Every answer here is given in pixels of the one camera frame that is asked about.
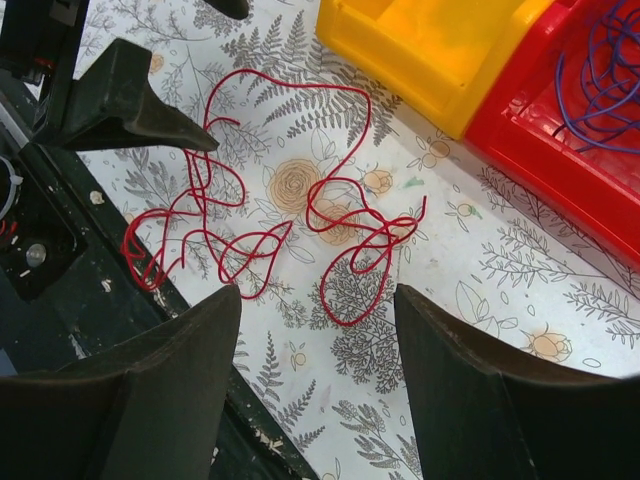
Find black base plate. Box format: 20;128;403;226
1;74;314;479

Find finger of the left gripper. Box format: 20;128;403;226
204;0;250;20

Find floral table mat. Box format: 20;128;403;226
80;1;639;479

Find yellow plastic bin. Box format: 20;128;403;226
316;0;551;139

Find purple cable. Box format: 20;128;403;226
552;0;640;156

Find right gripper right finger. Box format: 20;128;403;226
394;284;639;479

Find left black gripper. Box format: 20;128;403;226
1;0;218;152

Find middle red plastic bin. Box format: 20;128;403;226
464;1;639;268

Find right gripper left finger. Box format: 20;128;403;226
1;286;242;479

